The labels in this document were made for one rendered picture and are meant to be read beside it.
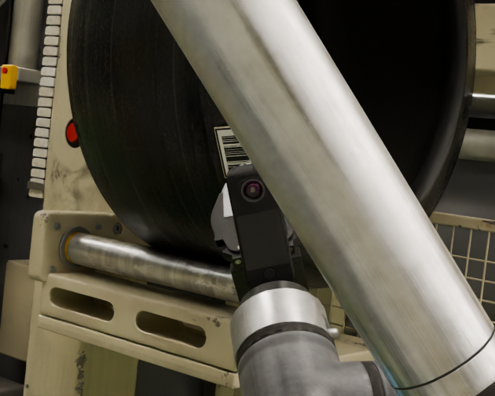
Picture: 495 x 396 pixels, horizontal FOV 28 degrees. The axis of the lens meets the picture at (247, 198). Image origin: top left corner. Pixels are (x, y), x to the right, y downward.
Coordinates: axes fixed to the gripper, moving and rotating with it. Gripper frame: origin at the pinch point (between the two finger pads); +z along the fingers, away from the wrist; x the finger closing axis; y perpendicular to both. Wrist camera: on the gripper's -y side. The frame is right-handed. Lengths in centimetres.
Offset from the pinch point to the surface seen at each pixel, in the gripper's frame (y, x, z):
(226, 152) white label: -0.3, -1.7, 2.8
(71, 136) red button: 19, -25, 40
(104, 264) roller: 23.2, -21.9, 15.4
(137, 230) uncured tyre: 17.0, -15.8, 13.5
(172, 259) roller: 19.5, -12.1, 9.4
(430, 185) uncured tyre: 26.4, 23.7, 19.5
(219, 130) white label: -2.8, -1.8, 3.7
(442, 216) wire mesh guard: 43, 27, 29
